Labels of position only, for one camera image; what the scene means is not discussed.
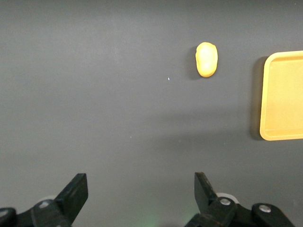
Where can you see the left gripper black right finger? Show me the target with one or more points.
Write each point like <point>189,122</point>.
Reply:
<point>208,208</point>

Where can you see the yellow plastic tray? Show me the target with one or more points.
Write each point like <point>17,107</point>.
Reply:
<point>284,99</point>

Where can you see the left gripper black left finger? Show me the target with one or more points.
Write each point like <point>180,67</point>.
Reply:
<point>68,201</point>

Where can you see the yellow potato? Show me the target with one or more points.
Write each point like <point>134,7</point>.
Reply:
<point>206,60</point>

